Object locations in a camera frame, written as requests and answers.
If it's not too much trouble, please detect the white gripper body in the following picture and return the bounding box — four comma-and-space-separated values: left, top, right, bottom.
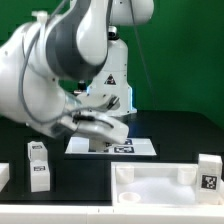
58, 111, 129, 144

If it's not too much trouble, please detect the white square tabletop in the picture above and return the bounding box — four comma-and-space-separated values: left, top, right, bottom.
110, 162, 224, 208

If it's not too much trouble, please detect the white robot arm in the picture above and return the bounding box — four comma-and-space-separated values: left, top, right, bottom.
0, 0, 154, 144

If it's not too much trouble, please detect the white tag sheet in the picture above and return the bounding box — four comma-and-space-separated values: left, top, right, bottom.
65, 137, 156, 156

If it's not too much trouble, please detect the white left fence block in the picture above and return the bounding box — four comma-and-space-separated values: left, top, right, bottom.
0, 163, 10, 192

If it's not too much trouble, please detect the white front fence bar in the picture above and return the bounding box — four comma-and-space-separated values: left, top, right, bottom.
0, 205, 224, 224

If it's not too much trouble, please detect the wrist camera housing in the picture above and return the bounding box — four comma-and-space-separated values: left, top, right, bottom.
77, 92, 120, 111

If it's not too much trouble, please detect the grey cable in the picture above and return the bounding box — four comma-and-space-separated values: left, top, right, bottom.
18, 0, 114, 129

